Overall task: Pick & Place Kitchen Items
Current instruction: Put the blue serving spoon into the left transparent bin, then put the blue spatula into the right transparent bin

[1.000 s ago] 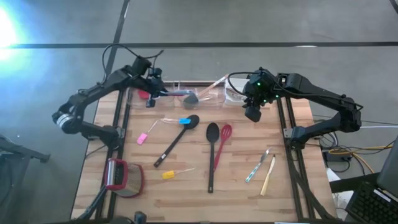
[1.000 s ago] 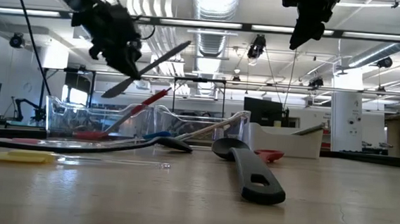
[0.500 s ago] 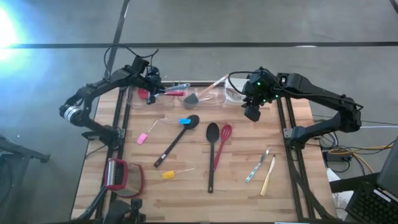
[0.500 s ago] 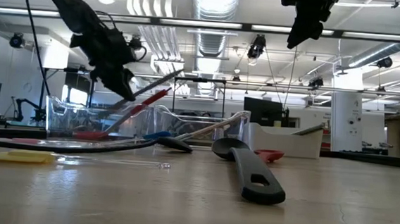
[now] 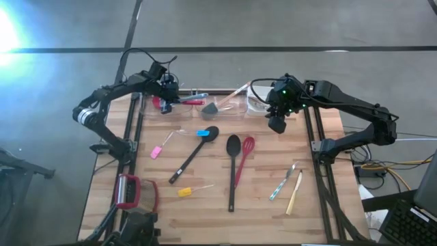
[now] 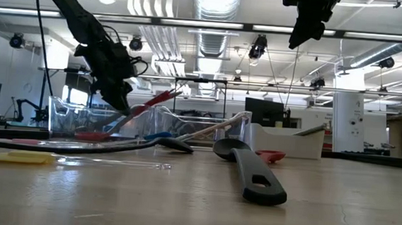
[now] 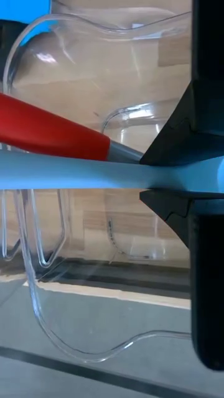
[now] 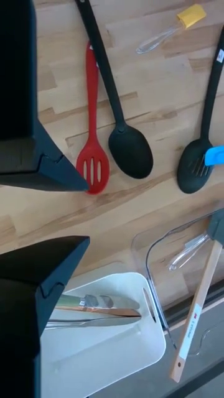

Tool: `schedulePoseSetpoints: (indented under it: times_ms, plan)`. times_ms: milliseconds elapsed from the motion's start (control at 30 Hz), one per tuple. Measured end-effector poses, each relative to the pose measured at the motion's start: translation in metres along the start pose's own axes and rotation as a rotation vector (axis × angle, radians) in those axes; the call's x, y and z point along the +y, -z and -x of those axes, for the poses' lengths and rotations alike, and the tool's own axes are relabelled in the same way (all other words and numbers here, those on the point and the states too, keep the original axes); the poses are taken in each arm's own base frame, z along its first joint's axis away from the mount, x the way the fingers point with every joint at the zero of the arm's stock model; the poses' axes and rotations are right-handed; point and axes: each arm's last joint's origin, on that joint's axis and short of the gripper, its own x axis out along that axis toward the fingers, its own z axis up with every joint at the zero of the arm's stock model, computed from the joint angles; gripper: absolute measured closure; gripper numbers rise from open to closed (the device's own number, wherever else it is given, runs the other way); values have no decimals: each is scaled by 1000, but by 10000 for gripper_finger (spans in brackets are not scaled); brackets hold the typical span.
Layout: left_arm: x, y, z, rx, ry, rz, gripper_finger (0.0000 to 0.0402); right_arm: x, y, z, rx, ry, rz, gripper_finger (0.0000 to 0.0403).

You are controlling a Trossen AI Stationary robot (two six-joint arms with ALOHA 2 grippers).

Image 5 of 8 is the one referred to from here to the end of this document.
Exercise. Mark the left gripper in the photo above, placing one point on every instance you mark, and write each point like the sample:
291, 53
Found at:
167, 90

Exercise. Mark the yellow mini spatula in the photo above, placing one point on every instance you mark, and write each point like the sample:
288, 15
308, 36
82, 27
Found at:
184, 192

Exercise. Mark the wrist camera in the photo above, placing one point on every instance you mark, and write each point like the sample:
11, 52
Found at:
277, 124
157, 71

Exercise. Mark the white plastic bin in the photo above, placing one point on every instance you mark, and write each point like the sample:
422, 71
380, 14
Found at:
259, 94

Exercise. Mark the blue mini spatula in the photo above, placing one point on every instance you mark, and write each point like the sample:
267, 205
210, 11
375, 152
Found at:
203, 133

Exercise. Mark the black aluminium rig frame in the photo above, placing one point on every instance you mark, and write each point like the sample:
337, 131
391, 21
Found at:
222, 91

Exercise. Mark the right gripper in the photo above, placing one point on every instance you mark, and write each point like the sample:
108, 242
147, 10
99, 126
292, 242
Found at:
285, 97

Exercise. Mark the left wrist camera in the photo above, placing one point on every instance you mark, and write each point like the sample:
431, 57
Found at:
157, 71

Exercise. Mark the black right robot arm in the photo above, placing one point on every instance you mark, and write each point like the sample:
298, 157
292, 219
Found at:
348, 102

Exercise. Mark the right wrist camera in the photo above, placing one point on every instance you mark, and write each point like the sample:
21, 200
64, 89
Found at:
277, 124

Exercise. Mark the red spoon with steel shaft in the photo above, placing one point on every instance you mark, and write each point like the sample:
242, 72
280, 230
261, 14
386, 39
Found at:
194, 102

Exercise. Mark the black desk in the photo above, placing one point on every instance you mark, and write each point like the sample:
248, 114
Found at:
385, 202

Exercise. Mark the computer monitor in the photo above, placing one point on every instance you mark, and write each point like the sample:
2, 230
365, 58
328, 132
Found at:
428, 191

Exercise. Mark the pink mini spatula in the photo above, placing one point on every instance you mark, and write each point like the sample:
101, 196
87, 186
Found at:
155, 152

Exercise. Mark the red slotted spoon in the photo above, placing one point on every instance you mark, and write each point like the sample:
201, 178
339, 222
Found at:
241, 171

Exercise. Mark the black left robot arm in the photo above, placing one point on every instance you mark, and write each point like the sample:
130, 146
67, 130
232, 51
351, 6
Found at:
116, 88

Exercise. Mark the black keyboard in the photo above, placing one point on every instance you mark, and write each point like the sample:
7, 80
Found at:
406, 225

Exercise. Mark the black power box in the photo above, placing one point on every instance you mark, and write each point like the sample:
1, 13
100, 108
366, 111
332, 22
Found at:
367, 172

